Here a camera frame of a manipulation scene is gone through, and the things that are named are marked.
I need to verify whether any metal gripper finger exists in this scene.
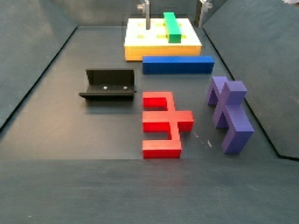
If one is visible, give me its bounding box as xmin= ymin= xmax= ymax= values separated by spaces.
xmin=199 ymin=0 xmax=212 ymax=26
xmin=136 ymin=0 xmax=151 ymax=30

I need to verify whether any blue long block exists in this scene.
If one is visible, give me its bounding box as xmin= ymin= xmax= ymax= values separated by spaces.
xmin=143 ymin=56 xmax=215 ymax=74

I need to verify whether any yellow slotted board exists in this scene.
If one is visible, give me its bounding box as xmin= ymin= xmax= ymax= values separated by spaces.
xmin=124 ymin=18 xmax=201 ymax=61

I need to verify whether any green long block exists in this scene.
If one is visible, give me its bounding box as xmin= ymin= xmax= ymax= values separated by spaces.
xmin=163 ymin=12 xmax=181 ymax=44

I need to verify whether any purple cross-shaped block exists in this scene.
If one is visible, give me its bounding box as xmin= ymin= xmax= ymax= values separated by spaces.
xmin=207 ymin=76 xmax=255 ymax=154

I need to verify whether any red cross-shaped block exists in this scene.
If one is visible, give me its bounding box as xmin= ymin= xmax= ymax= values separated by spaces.
xmin=143 ymin=92 xmax=193 ymax=159

